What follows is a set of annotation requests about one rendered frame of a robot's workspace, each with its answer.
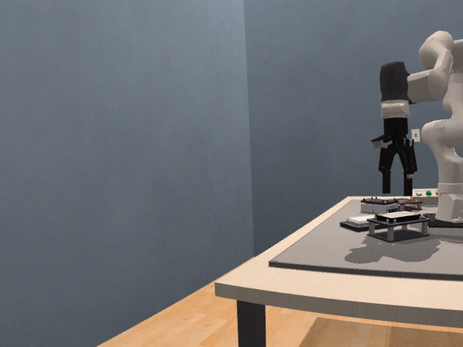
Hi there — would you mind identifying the white operator button panel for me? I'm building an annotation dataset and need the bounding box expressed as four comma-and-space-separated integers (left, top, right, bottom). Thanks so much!
410, 189, 438, 207

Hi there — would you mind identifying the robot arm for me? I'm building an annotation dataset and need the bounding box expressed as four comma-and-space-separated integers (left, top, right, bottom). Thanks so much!
380, 31, 463, 223

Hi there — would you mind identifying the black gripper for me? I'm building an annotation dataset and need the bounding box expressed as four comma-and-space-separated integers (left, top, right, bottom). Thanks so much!
378, 117, 417, 196

